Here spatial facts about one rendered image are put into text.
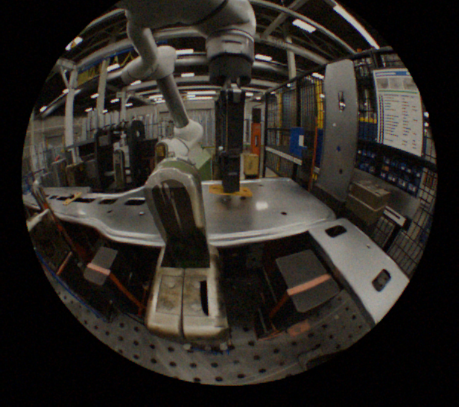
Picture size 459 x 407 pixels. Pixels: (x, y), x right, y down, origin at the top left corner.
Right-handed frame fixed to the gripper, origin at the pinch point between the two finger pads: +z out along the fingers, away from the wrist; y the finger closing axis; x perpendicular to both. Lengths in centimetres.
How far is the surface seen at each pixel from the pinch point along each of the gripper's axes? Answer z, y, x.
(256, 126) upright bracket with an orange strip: -8.6, -14.7, 9.6
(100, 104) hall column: -201, -569, -551
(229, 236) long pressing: 6.0, 10.8, -1.6
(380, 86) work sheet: -31, 2, 54
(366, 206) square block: 2.7, 14.9, 22.9
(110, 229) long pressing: 5.6, 10.2, -21.4
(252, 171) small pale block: 3.7, -10.7, 7.4
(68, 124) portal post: -74, -216, -355
